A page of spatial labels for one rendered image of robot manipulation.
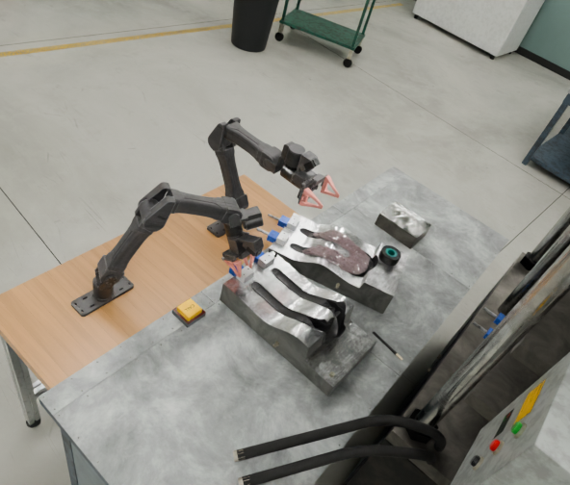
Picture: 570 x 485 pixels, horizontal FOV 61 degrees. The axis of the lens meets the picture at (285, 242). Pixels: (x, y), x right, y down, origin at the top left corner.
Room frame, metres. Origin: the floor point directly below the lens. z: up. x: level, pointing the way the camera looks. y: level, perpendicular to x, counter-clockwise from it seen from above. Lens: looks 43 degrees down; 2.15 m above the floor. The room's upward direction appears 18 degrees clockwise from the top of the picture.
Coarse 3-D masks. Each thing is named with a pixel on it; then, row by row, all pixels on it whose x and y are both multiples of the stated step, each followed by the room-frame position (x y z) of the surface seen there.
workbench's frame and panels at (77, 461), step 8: (64, 432) 0.51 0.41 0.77; (64, 440) 0.55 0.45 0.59; (72, 440) 0.49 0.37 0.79; (72, 448) 0.53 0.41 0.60; (72, 456) 0.53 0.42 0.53; (80, 456) 0.51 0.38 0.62; (72, 464) 0.54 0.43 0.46; (80, 464) 0.52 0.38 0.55; (88, 464) 0.49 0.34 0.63; (72, 472) 0.54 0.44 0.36; (80, 472) 0.52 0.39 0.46; (88, 472) 0.50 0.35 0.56; (96, 472) 0.44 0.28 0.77; (72, 480) 0.55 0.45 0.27; (80, 480) 0.52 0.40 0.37; (88, 480) 0.50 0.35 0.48; (96, 480) 0.48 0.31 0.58; (104, 480) 0.42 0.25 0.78
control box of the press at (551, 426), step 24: (552, 384) 0.63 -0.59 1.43; (528, 408) 0.61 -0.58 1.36; (552, 408) 0.54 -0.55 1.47; (480, 432) 0.70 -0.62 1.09; (504, 432) 0.59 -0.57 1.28; (528, 432) 0.51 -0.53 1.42; (552, 432) 0.49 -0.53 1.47; (480, 456) 0.55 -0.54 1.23; (504, 456) 0.49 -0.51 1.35; (528, 456) 0.45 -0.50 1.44; (552, 456) 0.45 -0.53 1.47; (456, 480) 0.54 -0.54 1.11; (480, 480) 0.47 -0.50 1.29; (504, 480) 0.45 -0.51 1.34; (528, 480) 0.44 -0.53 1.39; (552, 480) 0.43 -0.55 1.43
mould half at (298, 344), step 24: (288, 264) 1.26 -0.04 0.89; (240, 288) 1.08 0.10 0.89; (312, 288) 1.19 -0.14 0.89; (240, 312) 1.03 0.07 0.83; (264, 312) 1.02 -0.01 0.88; (312, 312) 1.05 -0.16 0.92; (264, 336) 0.98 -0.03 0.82; (288, 336) 0.94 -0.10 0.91; (312, 336) 0.95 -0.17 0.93; (360, 336) 1.07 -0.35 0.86; (288, 360) 0.92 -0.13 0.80; (312, 360) 0.91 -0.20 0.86; (336, 360) 0.94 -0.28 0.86; (360, 360) 1.00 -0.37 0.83; (336, 384) 0.86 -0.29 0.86
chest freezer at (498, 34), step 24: (432, 0) 7.93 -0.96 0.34; (456, 0) 7.74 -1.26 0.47; (480, 0) 7.56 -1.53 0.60; (504, 0) 7.40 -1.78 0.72; (528, 0) 7.28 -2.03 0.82; (456, 24) 7.66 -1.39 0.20; (480, 24) 7.48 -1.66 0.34; (504, 24) 7.32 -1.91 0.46; (528, 24) 7.73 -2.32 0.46; (480, 48) 7.40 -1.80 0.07; (504, 48) 7.36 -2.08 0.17
